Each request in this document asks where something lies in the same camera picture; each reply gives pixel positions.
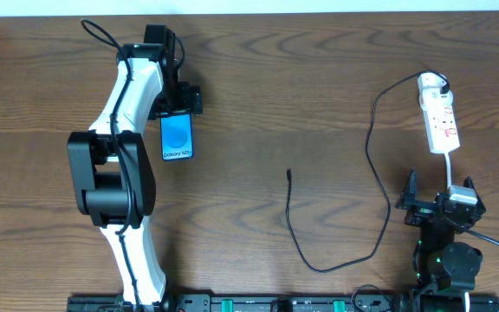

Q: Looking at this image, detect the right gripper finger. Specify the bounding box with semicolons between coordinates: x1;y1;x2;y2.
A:
463;177;481;204
399;167;417;204

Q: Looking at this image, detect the blue Galaxy smartphone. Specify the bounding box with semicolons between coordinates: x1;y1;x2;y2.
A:
160;114;194;161

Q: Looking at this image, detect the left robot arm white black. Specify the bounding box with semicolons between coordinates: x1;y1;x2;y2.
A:
67;19;203;311

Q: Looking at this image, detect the white USB charger adapter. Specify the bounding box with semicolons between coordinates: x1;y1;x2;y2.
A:
418;72;454;111

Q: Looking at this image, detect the white power strip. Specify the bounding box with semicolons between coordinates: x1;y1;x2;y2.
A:
420;100;460;154

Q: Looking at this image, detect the white power strip cord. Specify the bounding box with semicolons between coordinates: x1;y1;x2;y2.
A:
443;151;454;188

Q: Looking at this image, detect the black USB charging cable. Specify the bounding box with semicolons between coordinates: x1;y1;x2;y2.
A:
285;69;451;274

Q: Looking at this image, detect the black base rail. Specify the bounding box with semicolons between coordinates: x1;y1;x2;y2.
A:
65;292;499;312

